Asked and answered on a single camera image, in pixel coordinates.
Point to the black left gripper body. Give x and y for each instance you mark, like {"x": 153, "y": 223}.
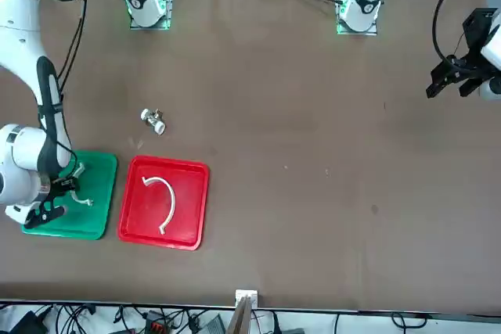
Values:
{"x": 477, "y": 29}

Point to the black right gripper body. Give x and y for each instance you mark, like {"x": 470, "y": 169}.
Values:
{"x": 51, "y": 197}

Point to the small white pipe clamp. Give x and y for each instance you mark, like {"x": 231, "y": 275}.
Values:
{"x": 81, "y": 201}

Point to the large white pipe clamp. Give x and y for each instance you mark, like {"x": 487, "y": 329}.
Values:
{"x": 172, "y": 201}

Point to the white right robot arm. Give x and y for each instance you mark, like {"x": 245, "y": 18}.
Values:
{"x": 19, "y": 36}

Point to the green plastic tray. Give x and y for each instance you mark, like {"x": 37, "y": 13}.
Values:
{"x": 94, "y": 212}

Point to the red plastic tray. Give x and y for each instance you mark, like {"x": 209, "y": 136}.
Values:
{"x": 188, "y": 224}

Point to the metal valve with white caps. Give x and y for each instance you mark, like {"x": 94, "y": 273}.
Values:
{"x": 159, "y": 127}

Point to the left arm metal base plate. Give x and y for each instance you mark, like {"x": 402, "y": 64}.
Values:
{"x": 372, "y": 32}

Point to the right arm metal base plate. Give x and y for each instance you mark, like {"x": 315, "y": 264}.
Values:
{"x": 148, "y": 27}

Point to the metal upright post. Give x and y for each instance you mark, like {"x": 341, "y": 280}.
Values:
{"x": 246, "y": 299}

